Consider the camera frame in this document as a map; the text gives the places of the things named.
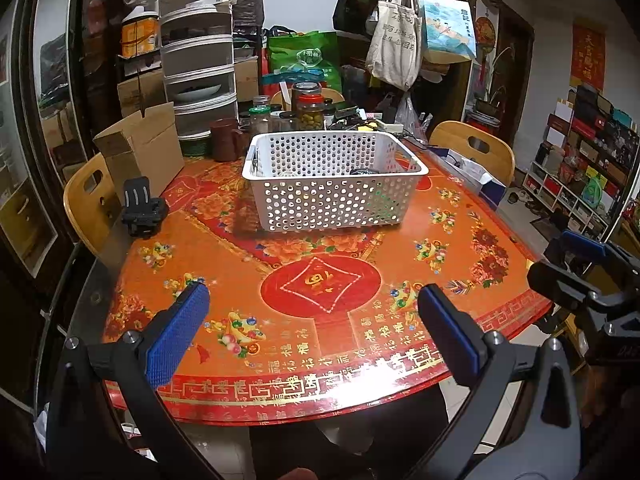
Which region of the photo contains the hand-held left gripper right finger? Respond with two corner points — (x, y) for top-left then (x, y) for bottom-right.
(405, 283), (586, 480)

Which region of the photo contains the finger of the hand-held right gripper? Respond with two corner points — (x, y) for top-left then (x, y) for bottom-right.
(527, 260), (601, 311)
(547, 231), (640, 281)

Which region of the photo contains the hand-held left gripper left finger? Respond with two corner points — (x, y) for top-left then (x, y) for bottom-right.
(42, 281), (226, 480)

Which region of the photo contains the white perforated plastic basket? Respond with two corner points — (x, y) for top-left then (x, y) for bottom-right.
(243, 131), (430, 232)

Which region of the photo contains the shelf of boxes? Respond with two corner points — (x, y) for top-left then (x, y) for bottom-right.
(520, 85), (640, 241)

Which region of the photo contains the orange printed tablecloth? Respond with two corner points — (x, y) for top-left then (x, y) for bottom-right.
(102, 137), (553, 428)

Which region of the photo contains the white and blue box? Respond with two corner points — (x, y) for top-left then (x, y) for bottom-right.
(445, 155), (508, 206)

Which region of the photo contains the black folding phone stand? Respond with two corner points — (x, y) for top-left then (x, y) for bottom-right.
(121, 176), (170, 238)

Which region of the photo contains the person's dark clothing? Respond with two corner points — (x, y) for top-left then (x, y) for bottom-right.
(250, 390), (451, 480)

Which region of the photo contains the open cardboard box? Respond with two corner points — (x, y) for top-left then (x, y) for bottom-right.
(93, 102), (186, 196)

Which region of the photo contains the green woven dish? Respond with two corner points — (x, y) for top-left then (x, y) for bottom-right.
(180, 137), (211, 157)

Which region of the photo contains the brown ceramic jug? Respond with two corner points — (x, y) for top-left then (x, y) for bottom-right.
(210, 118), (249, 162)

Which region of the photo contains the clear plastic bag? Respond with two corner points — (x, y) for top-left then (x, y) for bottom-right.
(395, 92), (426, 136)

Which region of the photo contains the cluster of glass jars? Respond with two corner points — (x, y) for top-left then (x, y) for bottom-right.
(239, 81), (351, 137)

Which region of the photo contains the blue printed paper bag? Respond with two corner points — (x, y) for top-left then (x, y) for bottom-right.
(419, 0), (477, 63)

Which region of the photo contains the beige canvas tote bag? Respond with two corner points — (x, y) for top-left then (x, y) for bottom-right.
(365, 0), (423, 92)

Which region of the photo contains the grey tiered storage rack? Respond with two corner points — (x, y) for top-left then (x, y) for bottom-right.
(159, 0), (239, 141)

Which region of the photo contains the orange carton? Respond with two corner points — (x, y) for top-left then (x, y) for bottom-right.
(121, 16), (162, 57)

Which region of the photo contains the green shopping bag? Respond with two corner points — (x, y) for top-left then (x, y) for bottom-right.
(266, 30), (343, 93)

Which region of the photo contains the red wall poster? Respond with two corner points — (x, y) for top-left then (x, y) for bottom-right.
(570, 22), (606, 92)

